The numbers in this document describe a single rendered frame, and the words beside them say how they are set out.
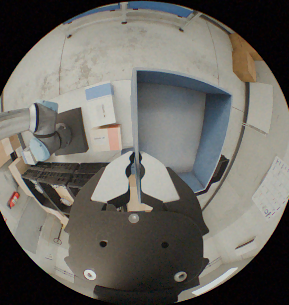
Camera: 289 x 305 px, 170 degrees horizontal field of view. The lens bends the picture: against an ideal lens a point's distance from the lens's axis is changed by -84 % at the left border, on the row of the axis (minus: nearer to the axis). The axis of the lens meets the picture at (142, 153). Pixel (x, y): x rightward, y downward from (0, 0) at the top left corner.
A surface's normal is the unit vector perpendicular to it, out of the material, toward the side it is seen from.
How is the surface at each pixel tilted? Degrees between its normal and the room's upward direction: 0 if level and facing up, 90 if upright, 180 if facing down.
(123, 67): 0
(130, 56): 0
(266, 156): 90
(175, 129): 1
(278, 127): 90
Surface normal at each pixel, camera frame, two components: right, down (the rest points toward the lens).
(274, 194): -0.99, 0.07
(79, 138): 0.15, 0.43
